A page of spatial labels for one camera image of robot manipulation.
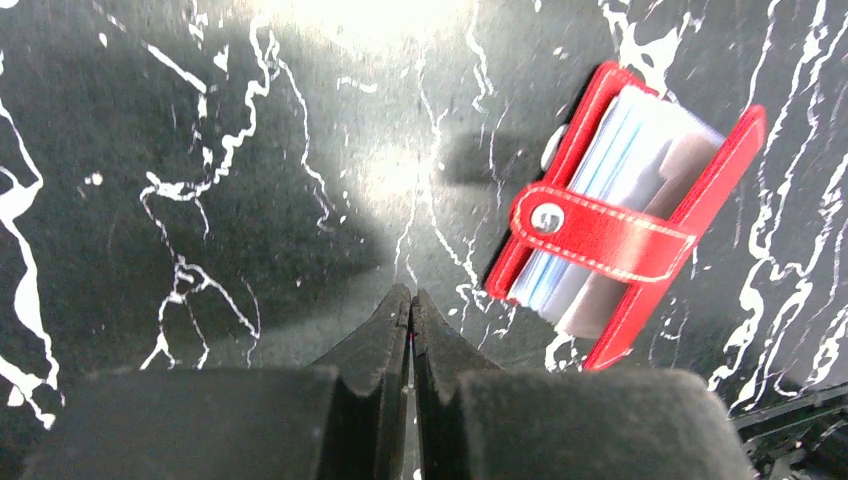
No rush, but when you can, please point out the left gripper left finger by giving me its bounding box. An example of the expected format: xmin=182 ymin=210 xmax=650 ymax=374
xmin=22 ymin=285 xmax=411 ymax=479

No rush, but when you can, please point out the red card holder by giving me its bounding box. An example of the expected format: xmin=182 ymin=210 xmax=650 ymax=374
xmin=484 ymin=62 xmax=767 ymax=370

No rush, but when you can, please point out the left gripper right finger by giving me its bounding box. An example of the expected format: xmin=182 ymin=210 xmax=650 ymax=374
xmin=410 ymin=291 xmax=754 ymax=479

